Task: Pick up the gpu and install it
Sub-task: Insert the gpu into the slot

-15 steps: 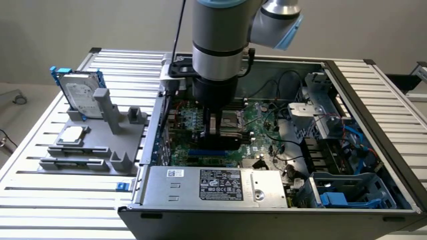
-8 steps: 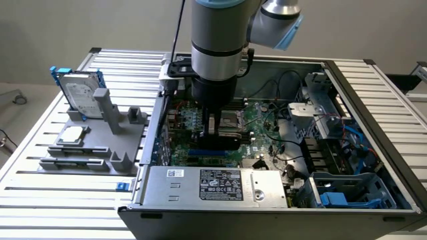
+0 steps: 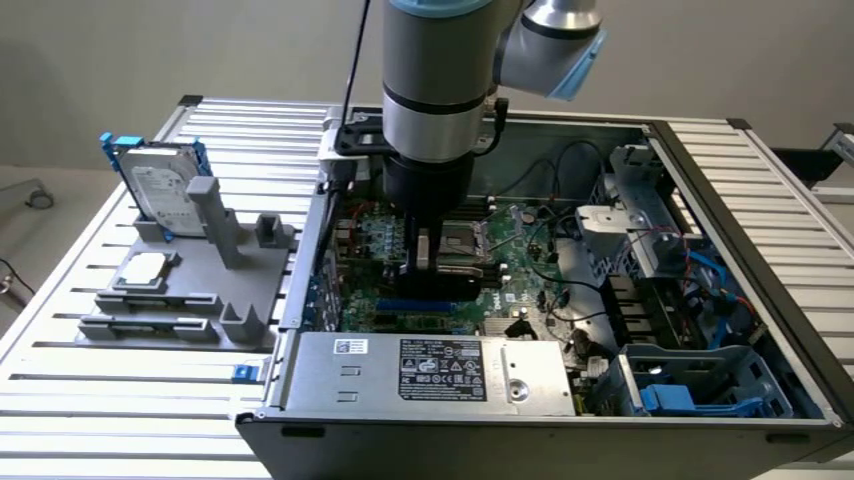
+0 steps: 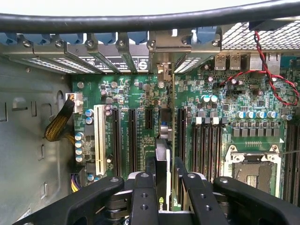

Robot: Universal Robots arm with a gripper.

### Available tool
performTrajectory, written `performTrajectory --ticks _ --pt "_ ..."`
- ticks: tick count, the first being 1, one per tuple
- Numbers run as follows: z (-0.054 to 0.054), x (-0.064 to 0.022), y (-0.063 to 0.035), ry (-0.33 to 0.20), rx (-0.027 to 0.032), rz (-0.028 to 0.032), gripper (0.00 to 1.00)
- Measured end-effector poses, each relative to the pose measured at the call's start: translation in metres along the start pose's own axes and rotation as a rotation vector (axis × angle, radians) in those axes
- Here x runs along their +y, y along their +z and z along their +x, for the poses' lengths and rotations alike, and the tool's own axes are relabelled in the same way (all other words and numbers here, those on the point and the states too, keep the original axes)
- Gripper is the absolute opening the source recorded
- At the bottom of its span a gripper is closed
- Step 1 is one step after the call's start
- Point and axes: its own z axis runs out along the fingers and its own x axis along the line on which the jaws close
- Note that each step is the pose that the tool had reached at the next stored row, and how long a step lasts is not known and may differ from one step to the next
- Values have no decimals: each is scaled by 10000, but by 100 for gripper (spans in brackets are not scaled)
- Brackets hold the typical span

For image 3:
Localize black thin wire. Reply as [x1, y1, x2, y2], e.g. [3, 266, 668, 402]
[512, 140, 610, 204]

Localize blue SATA wire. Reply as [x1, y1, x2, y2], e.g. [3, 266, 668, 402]
[684, 248, 759, 351]

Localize black table frame bracket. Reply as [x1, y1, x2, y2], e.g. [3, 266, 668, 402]
[770, 145, 850, 192]

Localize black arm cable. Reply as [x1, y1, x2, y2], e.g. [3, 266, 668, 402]
[340, 0, 373, 127]

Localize black caster wheel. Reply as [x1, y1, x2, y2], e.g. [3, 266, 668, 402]
[24, 181, 56, 209]

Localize black fan shroud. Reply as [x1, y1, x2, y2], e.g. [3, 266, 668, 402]
[602, 273, 676, 347]

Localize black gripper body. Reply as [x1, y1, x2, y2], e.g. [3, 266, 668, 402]
[382, 151, 478, 232]

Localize green motherboard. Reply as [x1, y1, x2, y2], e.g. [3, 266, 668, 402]
[331, 195, 612, 341]

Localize black floor cable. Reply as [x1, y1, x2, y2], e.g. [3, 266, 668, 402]
[0, 258, 29, 304]

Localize CPU socket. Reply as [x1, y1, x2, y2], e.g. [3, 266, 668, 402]
[432, 218, 496, 267]

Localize silver hard disk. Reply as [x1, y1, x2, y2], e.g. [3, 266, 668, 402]
[116, 143, 209, 238]

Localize hard drive in blue caddy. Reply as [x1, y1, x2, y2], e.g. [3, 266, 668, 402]
[99, 131, 216, 242]

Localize green RAM stick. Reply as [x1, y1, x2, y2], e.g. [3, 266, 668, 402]
[92, 323, 207, 337]

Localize grey parts rack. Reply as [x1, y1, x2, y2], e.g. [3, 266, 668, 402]
[75, 175, 303, 352]

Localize black graphics card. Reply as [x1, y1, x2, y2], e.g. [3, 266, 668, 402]
[398, 263, 484, 303]

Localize black open PC case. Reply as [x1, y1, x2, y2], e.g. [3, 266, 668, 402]
[233, 102, 847, 480]

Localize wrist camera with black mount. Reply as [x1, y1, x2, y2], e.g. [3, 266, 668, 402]
[316, 105, 390, 177]

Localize silver metal drive cage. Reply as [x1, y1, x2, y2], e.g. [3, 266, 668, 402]
[574, 143, 703, 282]

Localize blue expansion slot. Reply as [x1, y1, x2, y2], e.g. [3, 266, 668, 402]
[375, 298, 450, 311]

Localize black RAM slots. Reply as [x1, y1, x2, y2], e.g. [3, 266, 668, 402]
[450, 195, 499, 220]

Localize silver power supply unit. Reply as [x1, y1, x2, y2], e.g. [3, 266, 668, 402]
[280, 331, 579, 419]

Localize silver CPU chip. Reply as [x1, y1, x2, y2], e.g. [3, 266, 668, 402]
[124, 252, 169, 290]

